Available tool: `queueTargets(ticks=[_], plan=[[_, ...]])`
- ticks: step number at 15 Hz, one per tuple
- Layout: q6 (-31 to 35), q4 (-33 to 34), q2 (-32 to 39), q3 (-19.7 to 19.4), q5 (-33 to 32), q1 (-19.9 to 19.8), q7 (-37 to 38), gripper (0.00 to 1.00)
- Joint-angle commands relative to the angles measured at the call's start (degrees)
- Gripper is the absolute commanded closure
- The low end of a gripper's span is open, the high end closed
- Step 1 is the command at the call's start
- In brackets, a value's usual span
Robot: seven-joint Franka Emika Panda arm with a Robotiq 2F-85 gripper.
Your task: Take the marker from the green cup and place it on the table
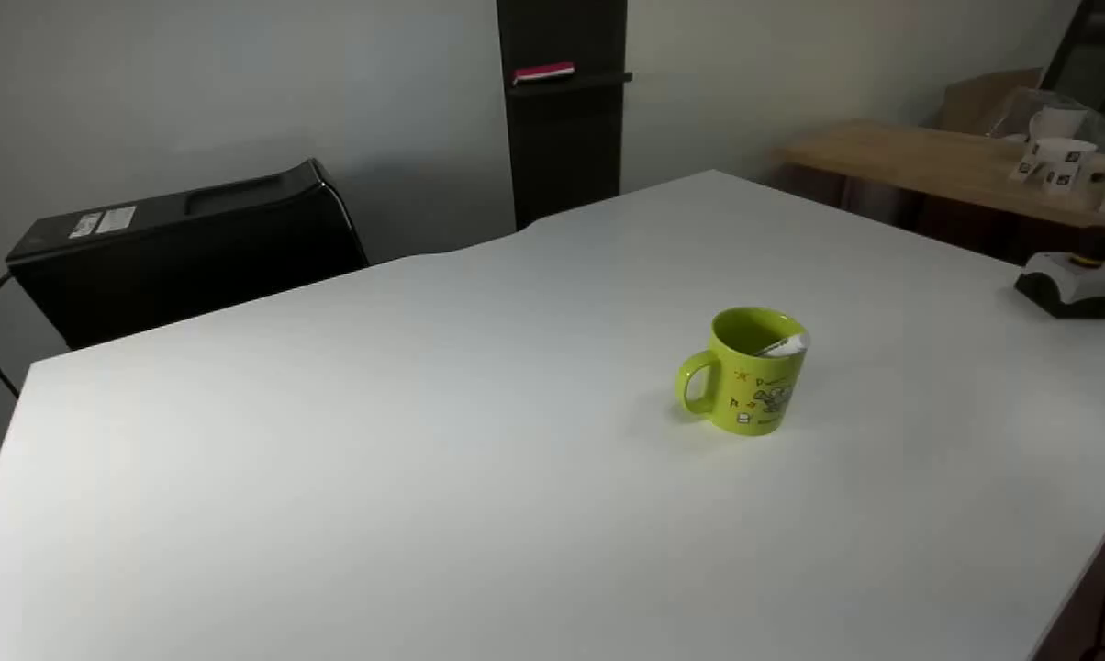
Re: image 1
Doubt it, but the green ceramic mug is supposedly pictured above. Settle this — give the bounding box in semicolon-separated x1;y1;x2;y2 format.
671;309;810;437

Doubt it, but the black shelf cabinet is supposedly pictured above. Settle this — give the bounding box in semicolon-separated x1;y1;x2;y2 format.
495;0;633;224

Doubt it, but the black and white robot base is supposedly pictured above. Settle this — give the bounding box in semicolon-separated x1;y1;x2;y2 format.
1013;254;1105;319

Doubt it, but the white patterned mug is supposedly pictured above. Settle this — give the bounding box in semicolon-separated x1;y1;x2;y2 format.
1013;136;1097;194

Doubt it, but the cardboard box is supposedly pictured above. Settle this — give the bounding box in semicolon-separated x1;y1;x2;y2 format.
940;70;1038;133

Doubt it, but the wooden side table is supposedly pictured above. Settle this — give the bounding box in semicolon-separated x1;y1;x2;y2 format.
781;120;1105;228

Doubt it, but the black computer tower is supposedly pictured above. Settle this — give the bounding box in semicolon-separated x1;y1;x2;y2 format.
4;157;367;351

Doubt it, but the pink book on shelf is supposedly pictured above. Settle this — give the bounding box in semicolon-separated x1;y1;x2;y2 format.
512;64;575;85

